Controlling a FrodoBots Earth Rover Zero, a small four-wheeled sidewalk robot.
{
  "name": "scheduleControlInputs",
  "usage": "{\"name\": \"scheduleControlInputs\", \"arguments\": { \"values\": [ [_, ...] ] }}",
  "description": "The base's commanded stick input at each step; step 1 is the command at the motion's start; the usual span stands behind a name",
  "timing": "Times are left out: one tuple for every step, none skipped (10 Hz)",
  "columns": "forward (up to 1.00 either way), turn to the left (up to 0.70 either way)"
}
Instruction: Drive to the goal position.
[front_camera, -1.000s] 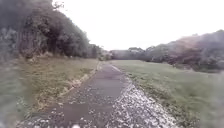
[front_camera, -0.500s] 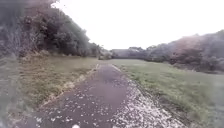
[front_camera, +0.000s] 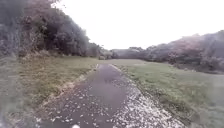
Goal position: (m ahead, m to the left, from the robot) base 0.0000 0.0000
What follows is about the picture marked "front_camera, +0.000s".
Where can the grass field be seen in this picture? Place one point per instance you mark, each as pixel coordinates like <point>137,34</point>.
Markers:
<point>173,86</point>

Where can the wood of trees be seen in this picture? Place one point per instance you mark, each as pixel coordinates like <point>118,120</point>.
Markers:
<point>43,30</point>

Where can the grass verge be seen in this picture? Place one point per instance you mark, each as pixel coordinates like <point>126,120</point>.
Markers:
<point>43,76</point>

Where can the row of trees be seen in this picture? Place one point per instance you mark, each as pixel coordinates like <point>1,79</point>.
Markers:
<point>186,50</point>

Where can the robot's own part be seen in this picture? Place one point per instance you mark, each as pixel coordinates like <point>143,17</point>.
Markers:
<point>75,126</point>

